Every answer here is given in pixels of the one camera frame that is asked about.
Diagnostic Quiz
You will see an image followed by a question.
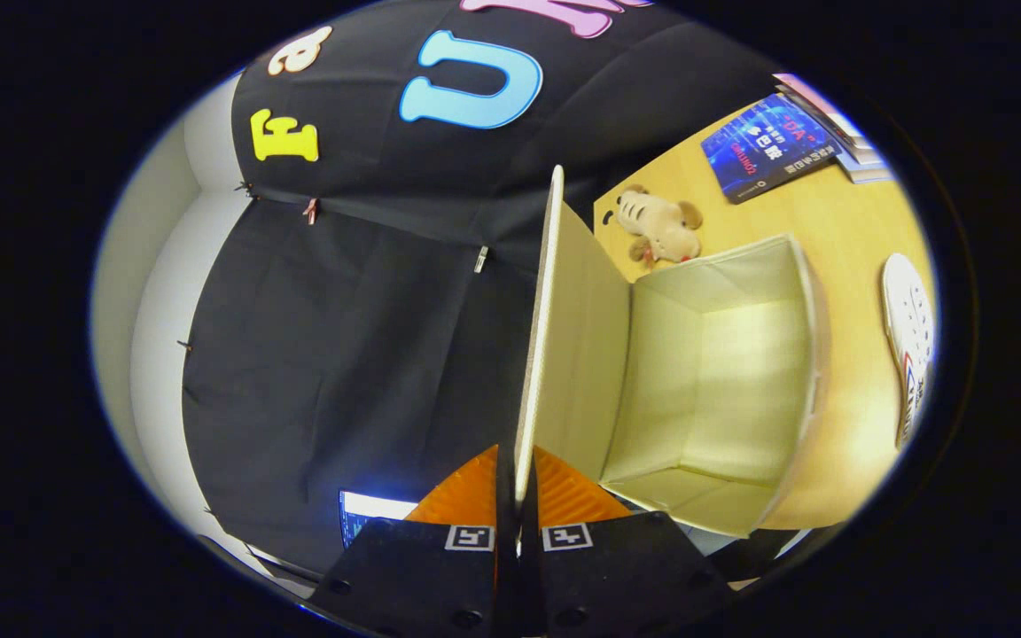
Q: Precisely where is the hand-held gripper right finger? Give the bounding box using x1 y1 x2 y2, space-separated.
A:
519 446 733 638

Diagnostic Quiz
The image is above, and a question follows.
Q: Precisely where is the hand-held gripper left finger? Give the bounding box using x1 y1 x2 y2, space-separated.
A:
311 445 511 638

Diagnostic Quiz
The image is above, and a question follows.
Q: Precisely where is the beige fabric storage box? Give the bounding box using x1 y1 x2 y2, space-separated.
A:
515 166 830 539

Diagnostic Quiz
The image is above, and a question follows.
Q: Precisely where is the white canvas shoe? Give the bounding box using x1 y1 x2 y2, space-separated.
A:
881 253 937 448

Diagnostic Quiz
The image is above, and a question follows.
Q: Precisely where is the computer monitor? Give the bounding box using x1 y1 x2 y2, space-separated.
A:
338 490 418 550

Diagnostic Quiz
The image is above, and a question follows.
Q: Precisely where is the tan plush dog toy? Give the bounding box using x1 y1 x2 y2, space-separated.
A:
602 184 705 267

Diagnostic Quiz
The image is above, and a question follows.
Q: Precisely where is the dark blue book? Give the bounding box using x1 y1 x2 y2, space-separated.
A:
701 93 844 205

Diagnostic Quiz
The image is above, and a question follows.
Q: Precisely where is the light blue cover book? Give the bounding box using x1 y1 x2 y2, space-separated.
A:
834 142 897 184

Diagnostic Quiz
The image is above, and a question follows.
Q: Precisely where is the pink cover book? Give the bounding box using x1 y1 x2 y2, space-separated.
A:
774 74 875 152

